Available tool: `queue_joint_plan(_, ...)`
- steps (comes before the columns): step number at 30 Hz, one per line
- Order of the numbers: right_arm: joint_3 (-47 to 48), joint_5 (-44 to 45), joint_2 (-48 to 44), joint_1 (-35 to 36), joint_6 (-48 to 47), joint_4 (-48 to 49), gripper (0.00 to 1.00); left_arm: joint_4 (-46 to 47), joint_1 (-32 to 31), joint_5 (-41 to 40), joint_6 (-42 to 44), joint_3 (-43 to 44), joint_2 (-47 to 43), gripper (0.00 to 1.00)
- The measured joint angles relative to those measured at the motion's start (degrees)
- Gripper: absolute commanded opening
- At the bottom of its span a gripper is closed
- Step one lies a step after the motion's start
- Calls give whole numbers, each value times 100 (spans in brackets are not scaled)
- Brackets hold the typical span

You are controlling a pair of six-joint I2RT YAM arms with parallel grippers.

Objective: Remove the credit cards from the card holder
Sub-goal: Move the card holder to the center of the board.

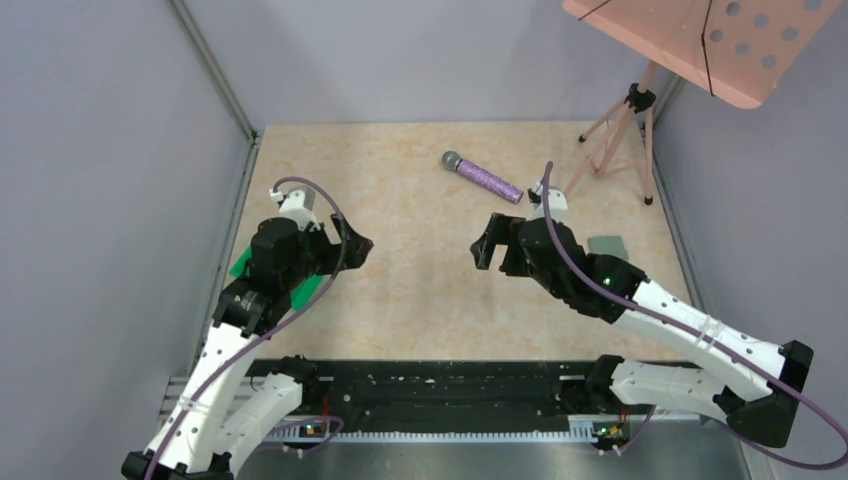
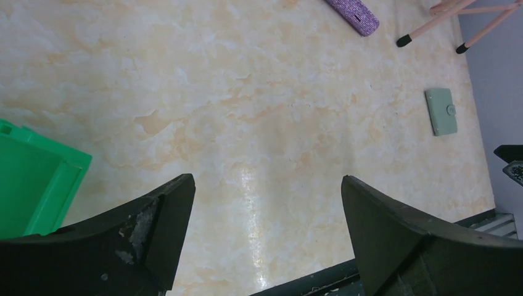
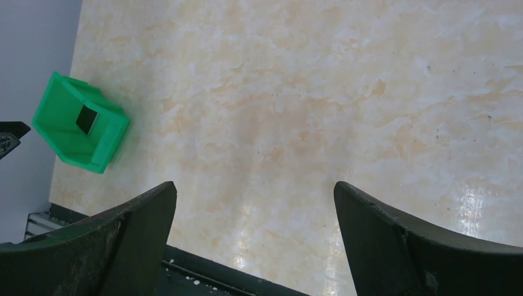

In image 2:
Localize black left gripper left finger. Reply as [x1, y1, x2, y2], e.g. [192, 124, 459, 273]
[1, 173, 196, 295]

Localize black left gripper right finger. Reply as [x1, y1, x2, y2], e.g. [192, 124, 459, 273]
[341, 176, 522, 295]

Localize sage green card holder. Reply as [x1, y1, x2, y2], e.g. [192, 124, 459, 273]
[424, 88, 458, 136]

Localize green plastic bin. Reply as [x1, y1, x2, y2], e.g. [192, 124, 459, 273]
[1, 120, 93, 239]

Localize purple glitter microphone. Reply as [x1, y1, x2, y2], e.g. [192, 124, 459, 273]
[325, 0, 380, 37]

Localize pink music stand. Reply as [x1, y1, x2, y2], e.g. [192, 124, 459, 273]
[395, 0, 523, 55]

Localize aluminium front rail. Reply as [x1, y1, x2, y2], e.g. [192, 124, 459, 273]
[471, 213, 519, 240]

